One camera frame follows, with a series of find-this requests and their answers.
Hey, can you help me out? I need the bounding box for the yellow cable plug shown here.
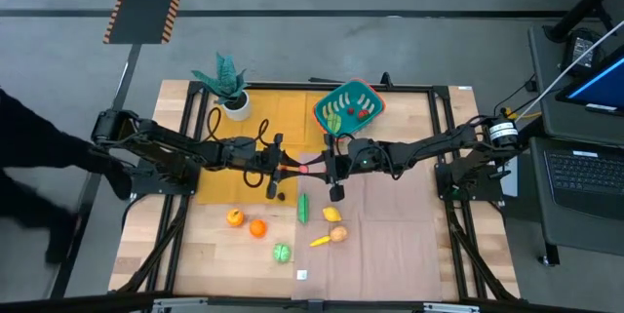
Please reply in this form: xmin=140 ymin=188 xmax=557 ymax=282
xmin=501 ymin=106 xmax=543 ymax=122

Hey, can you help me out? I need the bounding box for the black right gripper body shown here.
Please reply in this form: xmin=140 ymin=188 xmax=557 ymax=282
xmin=324 ymin=132 xmax=389 ymax=203

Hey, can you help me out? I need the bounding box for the black power adapter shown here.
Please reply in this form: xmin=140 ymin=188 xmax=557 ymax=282
xmin=560 ymin=28 xmax=605 ymax=76

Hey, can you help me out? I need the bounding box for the green toy pea pod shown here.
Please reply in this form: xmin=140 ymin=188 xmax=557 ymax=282
xmin=297 ymin=192 xmax=311 ymax=225

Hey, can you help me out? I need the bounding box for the orange toy pumpkin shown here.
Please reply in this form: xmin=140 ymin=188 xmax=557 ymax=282
xmin=249 ymin=218 xmax=268 ymax=239

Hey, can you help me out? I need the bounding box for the pale pink cloth mat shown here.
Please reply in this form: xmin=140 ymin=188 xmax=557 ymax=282
xmin=291 ymin=150 xmax=443 ymax=300

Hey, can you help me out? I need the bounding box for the teal basket with orange rim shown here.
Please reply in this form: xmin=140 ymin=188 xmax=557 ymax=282
xmin=313 ymin=77 xmax=386 ymax=138

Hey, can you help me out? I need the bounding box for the yellow cloth mat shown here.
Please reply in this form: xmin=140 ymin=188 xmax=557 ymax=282
xmin=196 ymin=89 xmax=337 ymax=207

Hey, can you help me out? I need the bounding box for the green plant in white pot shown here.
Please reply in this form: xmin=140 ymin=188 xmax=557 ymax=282
xmin=190 ymin=52 xmax=253 ymax=123

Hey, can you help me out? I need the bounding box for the person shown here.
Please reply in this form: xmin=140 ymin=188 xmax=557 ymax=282
xmin=0 ymin=87 xmax=134 ymax=266

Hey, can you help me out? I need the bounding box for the black metal table frame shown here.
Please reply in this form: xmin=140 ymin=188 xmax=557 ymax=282
xmin=110 ymin=78 xmax=522 ymax=307

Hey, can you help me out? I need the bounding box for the white box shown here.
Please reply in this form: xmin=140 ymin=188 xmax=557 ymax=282
xmin=501 ymin=166 xmax=521 ymax=198

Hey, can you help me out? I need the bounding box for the black hazard-striped floor mat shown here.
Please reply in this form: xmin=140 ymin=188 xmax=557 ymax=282
xmin=102 ymin=0 xmax=191 ymax=46

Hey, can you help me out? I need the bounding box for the white cable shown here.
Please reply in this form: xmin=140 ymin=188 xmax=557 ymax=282
xmin=515 ymin=19 xmax=624 ymax=124

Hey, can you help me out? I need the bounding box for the black tablet blue screen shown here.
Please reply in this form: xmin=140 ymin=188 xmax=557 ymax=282
xmin=555 ymin=44 xmax=624 ymax=118

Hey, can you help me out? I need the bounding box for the orange toy persimmon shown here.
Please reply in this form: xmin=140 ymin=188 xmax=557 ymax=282
xmin=225 ymin=208 xmax=246 ymax=228

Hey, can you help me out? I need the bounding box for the black equipment cart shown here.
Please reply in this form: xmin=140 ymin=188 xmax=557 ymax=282
xmin=528 ymin=24 xmax=624 ymax=268

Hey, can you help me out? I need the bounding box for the black laptop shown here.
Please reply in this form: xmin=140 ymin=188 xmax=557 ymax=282
xmin=528 ymin=136 xmax=624 ymax=221

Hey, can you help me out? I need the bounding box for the black stand pole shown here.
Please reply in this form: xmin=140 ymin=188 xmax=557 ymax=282
xmin=544 ymin=0 xmax=624 ymax=44

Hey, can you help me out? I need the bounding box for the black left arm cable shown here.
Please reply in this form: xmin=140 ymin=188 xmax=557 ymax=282
xmin=205 ymin=105 xmax=272 ymax=189

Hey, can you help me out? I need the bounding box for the green toy cabbage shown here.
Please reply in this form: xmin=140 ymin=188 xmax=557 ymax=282
xmin=272 ymin=243 xmax=293 ymax=264

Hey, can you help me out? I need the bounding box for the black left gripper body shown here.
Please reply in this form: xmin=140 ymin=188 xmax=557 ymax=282
xmin=224 ymin=132 xmax=287 ymax=202

